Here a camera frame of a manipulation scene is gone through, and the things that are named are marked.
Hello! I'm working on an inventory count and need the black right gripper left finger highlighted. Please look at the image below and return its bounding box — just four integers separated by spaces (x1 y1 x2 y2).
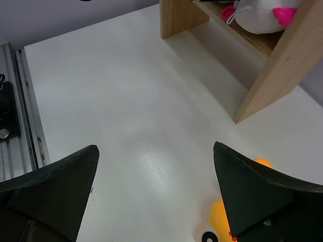
1 145 99 241

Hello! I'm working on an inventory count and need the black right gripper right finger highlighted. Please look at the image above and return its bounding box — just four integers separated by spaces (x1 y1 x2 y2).
213 142 322 241

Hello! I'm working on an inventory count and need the orange plush toy polka-dot dress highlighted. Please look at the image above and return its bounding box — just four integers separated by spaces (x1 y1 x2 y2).
201 153 278 241

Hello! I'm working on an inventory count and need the white pink plush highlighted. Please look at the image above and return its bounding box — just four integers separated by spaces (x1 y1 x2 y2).
221 0 302 34

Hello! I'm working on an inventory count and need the wooden shelf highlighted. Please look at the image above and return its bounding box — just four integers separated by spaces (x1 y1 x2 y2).
159 1 322 124

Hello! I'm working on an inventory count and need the aluminium rail base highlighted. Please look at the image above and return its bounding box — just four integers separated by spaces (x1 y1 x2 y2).
1 43 50 181

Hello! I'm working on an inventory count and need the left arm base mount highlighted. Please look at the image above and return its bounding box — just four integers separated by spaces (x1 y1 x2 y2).
0 74 21 141

